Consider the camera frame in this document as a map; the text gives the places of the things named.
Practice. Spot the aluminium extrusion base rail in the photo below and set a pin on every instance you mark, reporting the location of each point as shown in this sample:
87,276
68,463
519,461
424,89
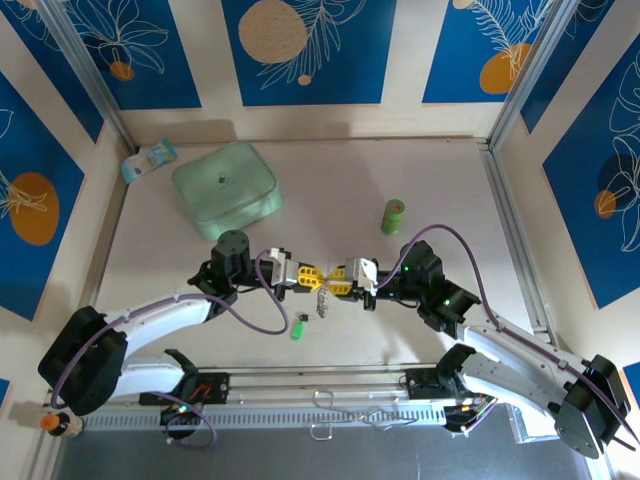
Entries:
320,382

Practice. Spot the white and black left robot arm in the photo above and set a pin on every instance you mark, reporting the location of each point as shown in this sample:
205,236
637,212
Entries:
150,315

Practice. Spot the wet wipes packet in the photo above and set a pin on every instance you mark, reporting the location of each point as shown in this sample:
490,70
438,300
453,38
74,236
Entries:
147,161

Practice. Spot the aluminium side rail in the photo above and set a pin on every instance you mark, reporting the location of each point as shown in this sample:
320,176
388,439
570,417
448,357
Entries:
515,240

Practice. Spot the aluminium frame post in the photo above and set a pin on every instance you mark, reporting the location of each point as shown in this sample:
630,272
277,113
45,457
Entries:
87,75
532,75

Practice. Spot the mint green zip case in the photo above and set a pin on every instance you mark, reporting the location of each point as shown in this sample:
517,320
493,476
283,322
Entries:
225,185

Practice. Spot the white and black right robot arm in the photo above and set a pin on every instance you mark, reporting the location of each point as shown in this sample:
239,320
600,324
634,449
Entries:
500,345

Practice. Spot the bottle with orange cap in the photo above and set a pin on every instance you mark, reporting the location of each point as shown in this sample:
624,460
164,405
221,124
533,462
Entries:
60,425

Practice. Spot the green cylindrical can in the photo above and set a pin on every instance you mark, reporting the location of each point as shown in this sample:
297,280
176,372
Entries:
392,217

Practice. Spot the grey metal bracket plate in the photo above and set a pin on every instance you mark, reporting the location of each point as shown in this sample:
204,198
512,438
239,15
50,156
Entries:
520,425

